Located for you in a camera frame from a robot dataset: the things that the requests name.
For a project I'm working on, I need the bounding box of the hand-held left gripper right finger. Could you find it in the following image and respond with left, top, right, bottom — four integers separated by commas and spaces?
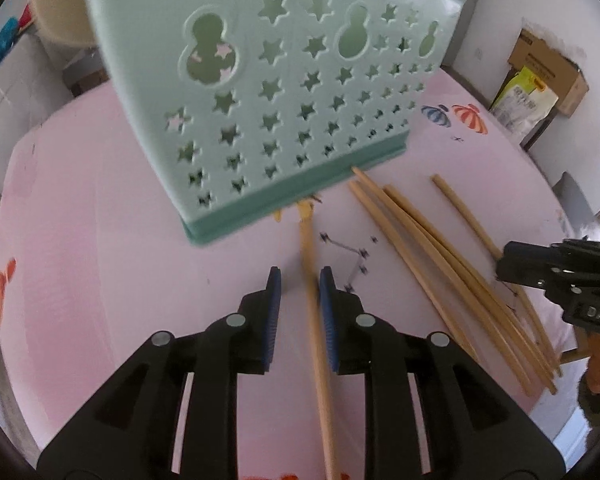
319, 266, 567, 480

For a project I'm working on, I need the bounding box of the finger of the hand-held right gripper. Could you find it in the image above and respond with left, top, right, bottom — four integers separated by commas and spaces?
495, 241, 557, 288
551, 239, 600, 272

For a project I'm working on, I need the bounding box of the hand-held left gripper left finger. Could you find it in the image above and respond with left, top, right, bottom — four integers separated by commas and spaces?
36, 265, 282, 480

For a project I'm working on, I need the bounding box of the wooden chopstick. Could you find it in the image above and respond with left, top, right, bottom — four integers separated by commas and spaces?
383, 185, 562, 380
298, 200, 341, 480
431, 174, 563, 376
384, 189, 556, 392

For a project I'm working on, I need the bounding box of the bundle of wooden chopsticks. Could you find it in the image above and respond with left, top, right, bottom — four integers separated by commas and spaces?
351, 166, 558, 395

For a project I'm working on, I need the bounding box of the teal plastic utensil holder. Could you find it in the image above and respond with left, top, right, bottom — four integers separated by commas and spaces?
76, 0, 468, 247

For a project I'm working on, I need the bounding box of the person's right forearm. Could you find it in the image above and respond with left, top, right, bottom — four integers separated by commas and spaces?
576, 377, 600, 417

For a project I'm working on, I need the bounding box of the yellow green printed bag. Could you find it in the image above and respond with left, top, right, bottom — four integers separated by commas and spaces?
489, 66, 559, 137

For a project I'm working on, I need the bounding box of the brown cardboard box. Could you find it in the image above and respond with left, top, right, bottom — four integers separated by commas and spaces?
507, 27, 589, 119

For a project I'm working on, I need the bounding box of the grey wrapped bundle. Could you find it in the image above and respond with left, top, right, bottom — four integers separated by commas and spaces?
0, 35, 76, 201

